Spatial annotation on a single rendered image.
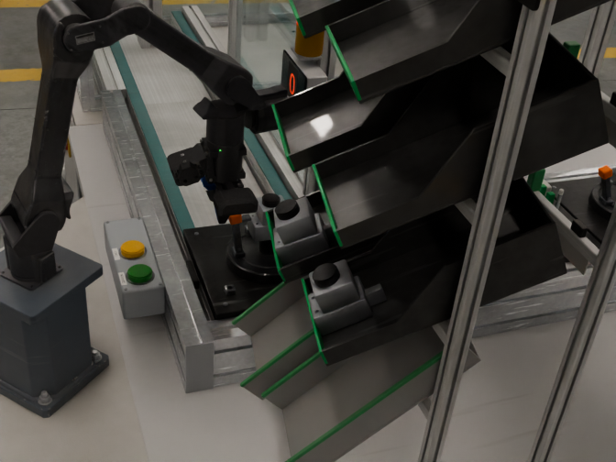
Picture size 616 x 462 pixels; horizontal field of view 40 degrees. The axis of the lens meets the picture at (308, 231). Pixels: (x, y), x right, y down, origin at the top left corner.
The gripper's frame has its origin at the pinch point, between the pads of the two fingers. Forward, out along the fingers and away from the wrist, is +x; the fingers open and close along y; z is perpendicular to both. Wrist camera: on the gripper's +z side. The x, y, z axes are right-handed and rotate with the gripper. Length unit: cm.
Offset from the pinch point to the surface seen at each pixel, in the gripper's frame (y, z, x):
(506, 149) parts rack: 53, -11, -39
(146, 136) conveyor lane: -51, 3, 15
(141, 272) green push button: -0.9, 12.9, 12.3
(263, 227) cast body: 2.1, -6.5, 3.9
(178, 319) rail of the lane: 10.6, 9.3, 13.4
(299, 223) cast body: 30.5, -1.3, -16.6
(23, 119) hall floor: -248, 24, 109
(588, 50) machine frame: -61, -115, 5
